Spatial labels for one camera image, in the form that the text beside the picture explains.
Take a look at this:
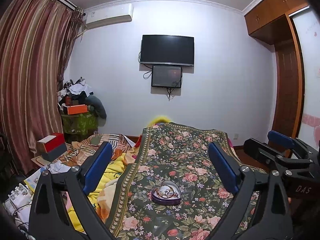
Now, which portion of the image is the yellow blanket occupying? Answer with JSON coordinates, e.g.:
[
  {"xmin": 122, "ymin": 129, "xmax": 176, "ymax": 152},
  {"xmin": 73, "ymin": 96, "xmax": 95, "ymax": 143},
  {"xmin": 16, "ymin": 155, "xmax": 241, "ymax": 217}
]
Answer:
[{"xmin": 64, "ymin": 115, "xmax": 171, "ymax": 233}]

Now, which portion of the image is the purple heart jewelry box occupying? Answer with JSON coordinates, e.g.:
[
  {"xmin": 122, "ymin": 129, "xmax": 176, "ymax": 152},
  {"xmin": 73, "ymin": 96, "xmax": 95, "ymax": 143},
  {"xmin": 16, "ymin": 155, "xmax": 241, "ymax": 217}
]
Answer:
[{"xmin": 151, "ymin": 180, "xmax": 181, "ymax": 206}]

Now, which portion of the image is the wall mounted black television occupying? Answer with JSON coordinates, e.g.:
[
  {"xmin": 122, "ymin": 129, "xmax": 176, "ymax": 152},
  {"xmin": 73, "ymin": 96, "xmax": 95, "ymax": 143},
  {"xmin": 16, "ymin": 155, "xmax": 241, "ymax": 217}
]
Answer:
[{"xmin": 140, "ymin": 35, "xmax": 195, "ymax": 67}]

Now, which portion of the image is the red braided bracelet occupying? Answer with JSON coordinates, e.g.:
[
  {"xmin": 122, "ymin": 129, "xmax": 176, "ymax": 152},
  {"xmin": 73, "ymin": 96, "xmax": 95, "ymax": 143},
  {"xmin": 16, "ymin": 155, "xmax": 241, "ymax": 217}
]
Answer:
[{"xmin": 154, "ymin": 186, "xmax": 179, "ymax": 198}]

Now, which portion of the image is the striped patchwork quilt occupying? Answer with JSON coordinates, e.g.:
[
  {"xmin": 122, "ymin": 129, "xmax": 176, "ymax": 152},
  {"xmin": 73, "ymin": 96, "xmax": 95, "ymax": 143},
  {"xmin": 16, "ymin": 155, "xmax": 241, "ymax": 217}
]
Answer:
[{"xmin": 60, "ymin": 133, "xmax": 143, "ymax": 168}]

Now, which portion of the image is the wooden overhead cabinet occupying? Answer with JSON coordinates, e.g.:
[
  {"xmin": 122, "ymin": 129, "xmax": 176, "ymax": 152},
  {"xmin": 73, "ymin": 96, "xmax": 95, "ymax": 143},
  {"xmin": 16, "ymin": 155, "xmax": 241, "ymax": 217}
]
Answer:
[{"xmin": 245, "ymin": 0, "xmax": 308, "ymax": 45}]

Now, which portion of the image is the floral green bedspread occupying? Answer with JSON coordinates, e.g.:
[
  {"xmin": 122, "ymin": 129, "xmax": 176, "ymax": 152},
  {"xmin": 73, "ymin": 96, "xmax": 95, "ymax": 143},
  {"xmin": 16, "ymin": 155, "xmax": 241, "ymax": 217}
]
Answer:
[{"xmin": 105, "ymin": 122, "xmax": 268, "ymax": 240}]

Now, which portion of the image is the orange shoe box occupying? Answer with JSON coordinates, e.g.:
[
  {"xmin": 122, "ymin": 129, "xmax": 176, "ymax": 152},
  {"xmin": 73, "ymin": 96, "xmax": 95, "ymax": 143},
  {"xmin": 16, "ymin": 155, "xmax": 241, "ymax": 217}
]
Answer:
[{"xmin": 63, "ymin": 105, "xmax": 88, "ymax": 115}]

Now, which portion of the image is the white clothes pile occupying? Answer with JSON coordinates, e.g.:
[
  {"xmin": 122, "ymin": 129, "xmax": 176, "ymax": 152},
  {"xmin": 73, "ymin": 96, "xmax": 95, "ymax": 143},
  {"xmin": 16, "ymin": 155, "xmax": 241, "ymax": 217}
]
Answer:
[{"xmin": 58, "ymin": 77, "xmax": 93, "ymax": 97}]

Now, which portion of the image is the brown wooden door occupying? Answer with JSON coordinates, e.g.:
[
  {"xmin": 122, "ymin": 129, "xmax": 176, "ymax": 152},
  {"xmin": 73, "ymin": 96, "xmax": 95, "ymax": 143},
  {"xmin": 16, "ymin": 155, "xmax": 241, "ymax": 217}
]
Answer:
[{"xmin": 272, "ymin": 40, "xmax": 300, "ymax": 137}]

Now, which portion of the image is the small wall monitor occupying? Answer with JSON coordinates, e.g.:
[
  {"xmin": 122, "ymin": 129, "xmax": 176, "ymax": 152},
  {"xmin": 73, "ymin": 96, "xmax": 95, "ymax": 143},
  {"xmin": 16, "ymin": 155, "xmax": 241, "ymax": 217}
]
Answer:
[{"xmin": 151, "ymin": 65, "xmax": 182, "ymax": 88}]

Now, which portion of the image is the striped red curtain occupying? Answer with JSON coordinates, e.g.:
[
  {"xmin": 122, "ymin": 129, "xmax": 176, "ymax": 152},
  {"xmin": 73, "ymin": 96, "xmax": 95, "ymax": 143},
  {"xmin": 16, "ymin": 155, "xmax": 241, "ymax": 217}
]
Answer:
[{"xmin": 1, "ymin": 0, "xmax": 84, "ymax": 173}]

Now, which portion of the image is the red white box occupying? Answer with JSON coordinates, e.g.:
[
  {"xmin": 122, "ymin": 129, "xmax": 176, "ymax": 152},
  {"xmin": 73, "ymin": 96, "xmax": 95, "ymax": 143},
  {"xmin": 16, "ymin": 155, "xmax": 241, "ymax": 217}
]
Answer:
[{"xmin": 37, "ymin": 133, "xmax": 67, "ymax": 162}]

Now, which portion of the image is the white power strip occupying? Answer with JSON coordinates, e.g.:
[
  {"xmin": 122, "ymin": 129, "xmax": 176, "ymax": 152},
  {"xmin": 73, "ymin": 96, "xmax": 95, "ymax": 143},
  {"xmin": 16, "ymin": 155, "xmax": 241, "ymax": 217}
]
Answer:
[{"xmin": 8, "ymin": 183, "xmax": 33, "ymax": 208}]

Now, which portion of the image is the green patterned storage box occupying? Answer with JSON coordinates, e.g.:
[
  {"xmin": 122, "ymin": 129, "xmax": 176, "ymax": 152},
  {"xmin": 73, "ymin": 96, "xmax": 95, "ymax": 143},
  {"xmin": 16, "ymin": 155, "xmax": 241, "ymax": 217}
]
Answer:
[{"xmin": 61, "ymin": 112, "xmax": 98, "ymax": 142}]

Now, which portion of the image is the white air conditioner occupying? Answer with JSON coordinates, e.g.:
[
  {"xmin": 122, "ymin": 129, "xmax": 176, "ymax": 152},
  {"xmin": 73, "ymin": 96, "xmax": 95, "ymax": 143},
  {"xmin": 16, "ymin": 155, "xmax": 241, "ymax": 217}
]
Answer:
[{"xmin": 85, "ymin": 3, "xmax": 133, "ymax": 29}]

